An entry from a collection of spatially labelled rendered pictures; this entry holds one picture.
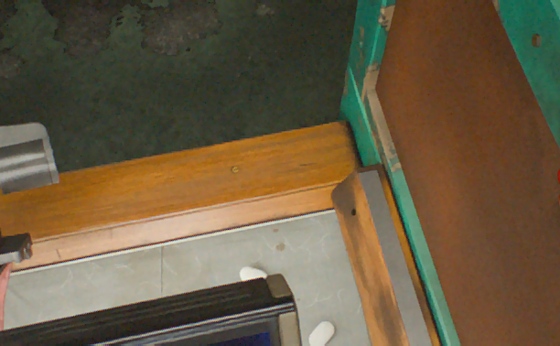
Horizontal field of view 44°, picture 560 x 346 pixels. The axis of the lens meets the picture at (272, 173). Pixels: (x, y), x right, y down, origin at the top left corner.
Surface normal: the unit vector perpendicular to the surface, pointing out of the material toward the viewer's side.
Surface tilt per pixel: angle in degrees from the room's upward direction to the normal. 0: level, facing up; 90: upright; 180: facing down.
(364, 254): 67
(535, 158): 90
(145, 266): 0
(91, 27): 0
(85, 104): 0
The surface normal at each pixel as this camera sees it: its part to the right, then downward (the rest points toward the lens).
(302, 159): 0.00, -0.44
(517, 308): -0.98, 0.18
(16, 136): 0.35, 0.10
